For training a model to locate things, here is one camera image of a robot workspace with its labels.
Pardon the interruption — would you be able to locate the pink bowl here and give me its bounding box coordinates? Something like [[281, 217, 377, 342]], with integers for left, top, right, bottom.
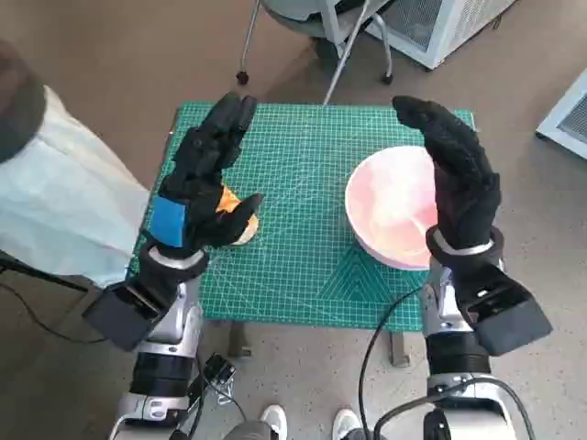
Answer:
[[344, 145, 441, 270]]

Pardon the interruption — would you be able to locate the white shoe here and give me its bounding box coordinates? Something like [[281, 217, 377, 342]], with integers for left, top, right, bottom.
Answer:
[[332, 408, 361, 440], [259, 403, 289, 440]]

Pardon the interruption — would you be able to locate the thin black floor cable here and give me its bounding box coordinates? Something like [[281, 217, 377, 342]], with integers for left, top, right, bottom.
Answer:
[[0, 281, 106, 344]]

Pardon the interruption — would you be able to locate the green cutting mat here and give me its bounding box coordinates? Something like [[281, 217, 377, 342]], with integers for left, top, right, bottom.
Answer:
[[124, 101, 476, 332]]

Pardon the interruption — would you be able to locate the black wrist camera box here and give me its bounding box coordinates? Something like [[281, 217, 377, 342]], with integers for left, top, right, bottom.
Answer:
[[462, 263, 554, 357], [81, 281, 161, 353]]

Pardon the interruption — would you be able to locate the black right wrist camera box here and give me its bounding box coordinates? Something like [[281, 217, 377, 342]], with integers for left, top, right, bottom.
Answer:
[[462, 263, 554, 357]]

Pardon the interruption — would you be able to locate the grey office chair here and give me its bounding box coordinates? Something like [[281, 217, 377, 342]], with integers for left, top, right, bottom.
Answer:
[[236, 0, 395, 86]]

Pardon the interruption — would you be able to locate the small white cabinet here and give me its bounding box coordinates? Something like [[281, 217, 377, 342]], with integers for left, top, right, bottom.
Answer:
[[535, 67, 587, 160]]

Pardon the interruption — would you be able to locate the long orange striped bread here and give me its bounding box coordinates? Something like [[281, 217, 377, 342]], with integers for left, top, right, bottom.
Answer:
[[214, 184, 261, 248]]

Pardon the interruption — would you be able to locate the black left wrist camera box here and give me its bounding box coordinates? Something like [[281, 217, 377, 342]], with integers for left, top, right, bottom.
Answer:
[[81, 281, 161, 353]]

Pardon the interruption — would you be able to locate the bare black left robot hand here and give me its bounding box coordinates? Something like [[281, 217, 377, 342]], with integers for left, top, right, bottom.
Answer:
[[145, 93, 265, 251]]

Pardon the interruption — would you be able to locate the black flat device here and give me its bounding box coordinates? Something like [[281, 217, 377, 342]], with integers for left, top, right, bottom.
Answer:
[[204, 352, 238, 404]]

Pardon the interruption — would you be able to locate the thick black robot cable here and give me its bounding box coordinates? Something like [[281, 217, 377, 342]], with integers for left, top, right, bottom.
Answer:
[[373, 384, 537, 440], [359, 286, 426, 435]]

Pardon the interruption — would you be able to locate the person in light clothing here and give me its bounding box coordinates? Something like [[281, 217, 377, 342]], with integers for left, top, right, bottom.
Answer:
[[0, 38, 152, 290]]

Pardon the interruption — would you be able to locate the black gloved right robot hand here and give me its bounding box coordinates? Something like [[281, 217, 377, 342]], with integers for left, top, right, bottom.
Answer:
[[393, 94, 501, 251]]

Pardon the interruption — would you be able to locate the large white mesh cabinet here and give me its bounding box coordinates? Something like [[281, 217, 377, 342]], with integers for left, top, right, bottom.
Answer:
[[361, 0, 510, 71]]

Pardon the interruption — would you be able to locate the silver metal pole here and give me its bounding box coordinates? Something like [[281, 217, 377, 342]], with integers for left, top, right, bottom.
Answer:
[[322, 0, 368, 105]]

